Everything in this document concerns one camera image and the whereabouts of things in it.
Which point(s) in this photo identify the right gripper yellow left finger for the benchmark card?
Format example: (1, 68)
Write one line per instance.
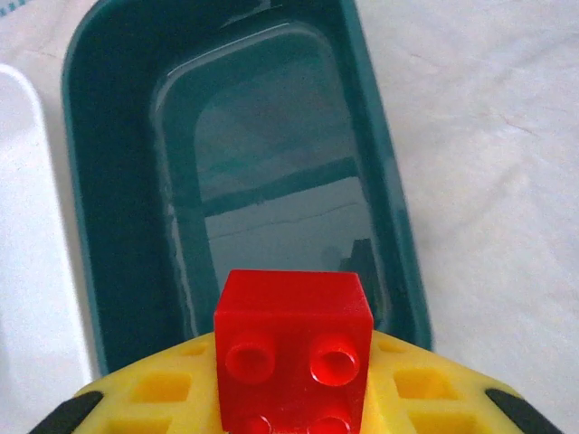
(199, 389)

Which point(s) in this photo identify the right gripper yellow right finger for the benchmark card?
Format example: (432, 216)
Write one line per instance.
(461, 416)

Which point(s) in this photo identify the red lego brick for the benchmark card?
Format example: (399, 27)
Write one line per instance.
(294, 316)

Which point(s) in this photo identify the teal plastic container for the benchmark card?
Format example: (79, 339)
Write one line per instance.
(117, 181)

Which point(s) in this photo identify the white plastic container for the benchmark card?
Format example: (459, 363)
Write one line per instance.
(27, 226)

